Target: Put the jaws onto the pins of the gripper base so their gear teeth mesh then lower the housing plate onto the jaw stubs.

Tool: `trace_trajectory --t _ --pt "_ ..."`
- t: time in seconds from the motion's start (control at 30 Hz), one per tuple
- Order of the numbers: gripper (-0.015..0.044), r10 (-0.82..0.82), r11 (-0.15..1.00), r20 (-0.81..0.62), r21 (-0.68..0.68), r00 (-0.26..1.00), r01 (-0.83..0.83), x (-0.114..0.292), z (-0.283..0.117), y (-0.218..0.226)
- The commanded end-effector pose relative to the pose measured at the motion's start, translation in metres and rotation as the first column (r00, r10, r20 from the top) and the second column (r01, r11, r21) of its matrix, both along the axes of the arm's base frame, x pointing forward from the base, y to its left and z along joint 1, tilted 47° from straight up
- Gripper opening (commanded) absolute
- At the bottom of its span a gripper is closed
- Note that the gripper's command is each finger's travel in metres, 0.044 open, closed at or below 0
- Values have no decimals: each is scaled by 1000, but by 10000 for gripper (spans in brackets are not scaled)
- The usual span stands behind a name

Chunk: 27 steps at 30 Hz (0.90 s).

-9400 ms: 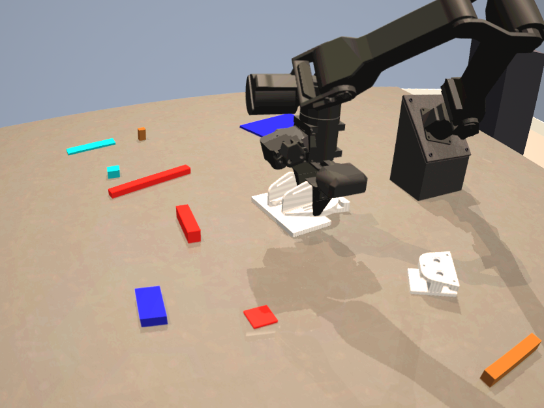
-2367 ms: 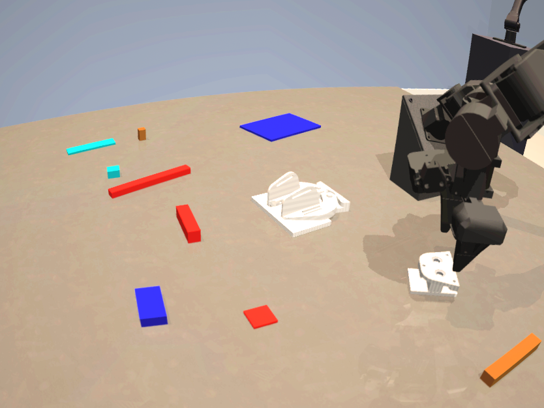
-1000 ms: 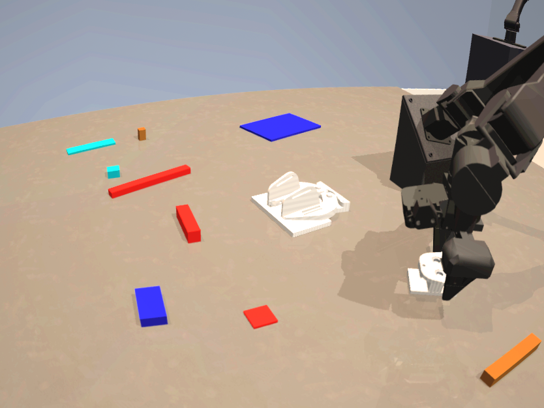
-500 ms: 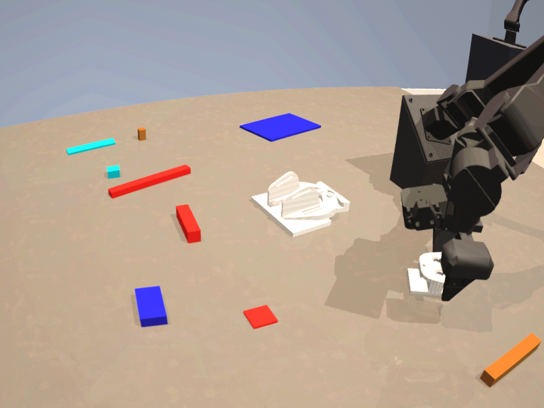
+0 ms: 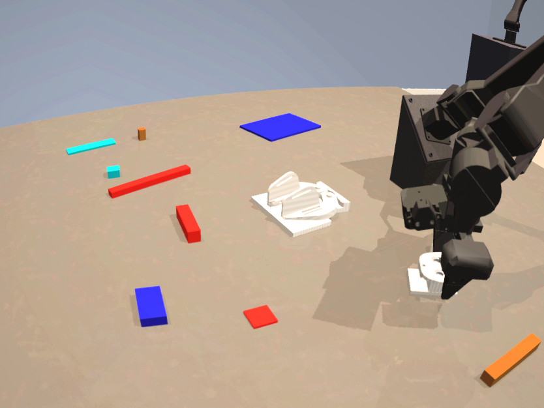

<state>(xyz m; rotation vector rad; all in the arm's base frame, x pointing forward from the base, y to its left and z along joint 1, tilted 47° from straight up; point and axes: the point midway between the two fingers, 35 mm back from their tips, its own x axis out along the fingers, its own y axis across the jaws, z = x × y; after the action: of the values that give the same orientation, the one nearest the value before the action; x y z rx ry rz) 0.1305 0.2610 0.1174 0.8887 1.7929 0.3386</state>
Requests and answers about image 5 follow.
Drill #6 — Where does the blue rectangular block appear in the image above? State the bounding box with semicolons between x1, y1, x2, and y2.
135;286;168;327

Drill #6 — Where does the red flat square plate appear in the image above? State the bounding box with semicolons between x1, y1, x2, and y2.
244;305;278;329

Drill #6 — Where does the red rectangular block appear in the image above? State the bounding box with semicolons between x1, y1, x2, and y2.
176;205;201;243

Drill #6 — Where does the blue flat square plate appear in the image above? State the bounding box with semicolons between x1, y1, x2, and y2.
239;113;321;141

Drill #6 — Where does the orange-brown rectangular block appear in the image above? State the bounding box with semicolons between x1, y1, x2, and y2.
138;127;146;141

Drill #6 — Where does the orange rectangular bar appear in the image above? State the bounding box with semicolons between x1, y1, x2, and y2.
480;333;541;388

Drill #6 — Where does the cyan flat rectangular plate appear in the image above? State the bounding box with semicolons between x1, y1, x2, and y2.
67;138;115;155

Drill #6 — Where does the long red bar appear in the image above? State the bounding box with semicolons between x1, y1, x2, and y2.
108;165;190;199

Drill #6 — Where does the small cyan cube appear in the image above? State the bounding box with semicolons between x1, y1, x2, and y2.
107;166;120;179

